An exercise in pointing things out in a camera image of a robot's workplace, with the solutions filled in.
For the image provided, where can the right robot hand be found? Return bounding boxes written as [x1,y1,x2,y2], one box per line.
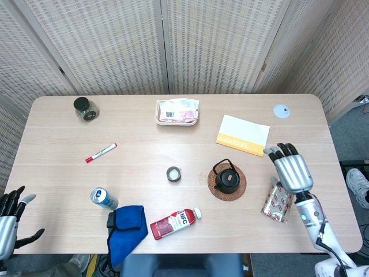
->
[262,143,314,194]

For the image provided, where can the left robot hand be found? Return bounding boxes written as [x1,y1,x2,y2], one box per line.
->
[0,186,46,260]

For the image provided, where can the black teapot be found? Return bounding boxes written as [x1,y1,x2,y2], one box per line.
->
[212,158,240,194]

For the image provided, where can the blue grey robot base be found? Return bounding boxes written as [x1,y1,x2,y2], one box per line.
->
[119,253,244,277]

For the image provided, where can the brown round woven coaster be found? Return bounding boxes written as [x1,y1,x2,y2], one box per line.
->
[207,162,247,202]

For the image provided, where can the gold red snack packet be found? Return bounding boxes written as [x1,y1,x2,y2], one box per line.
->
[261,177,295,225]

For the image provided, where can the yellow white Lexicon book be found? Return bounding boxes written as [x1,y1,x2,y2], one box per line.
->
[216,114,271,158]

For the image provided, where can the white sneaker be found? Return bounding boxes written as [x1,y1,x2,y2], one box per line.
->
[345,168,369,209]

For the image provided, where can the grey sneaker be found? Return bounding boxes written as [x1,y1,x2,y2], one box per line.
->
[69,253,92,272]

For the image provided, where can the light blue drink can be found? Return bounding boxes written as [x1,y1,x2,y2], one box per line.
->
[91,186,119,211]

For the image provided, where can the blue folded cloth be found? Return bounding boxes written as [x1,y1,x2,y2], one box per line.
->
[106,205,149,268]

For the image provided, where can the small dark teacup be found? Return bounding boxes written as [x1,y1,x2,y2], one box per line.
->
[166,166,182,184]

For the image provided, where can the red white marker pen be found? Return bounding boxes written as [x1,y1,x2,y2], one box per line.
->
[84,143,118,164]

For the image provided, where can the beige food tray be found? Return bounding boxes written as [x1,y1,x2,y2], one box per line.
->
[156,99,199,126]

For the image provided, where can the pink white snack packet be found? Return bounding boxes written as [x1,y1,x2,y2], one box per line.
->
[158,98,200,123]

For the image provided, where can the red NFC juice bottle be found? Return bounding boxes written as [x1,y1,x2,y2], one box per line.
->
[149,207,203,241]

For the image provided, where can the glass jar black lid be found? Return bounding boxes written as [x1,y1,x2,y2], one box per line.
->
[73,96,100,122]

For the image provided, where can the beige woven folding screen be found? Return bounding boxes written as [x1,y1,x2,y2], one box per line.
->
[0,0,369,191]

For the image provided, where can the black metal frame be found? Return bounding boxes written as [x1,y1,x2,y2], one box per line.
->
[339,159,369,174]

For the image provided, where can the grey round cable grommet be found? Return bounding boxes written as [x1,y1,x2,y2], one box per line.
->
[273,104,291,119]

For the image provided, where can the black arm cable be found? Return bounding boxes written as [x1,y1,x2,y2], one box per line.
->
[315,222,349,277]

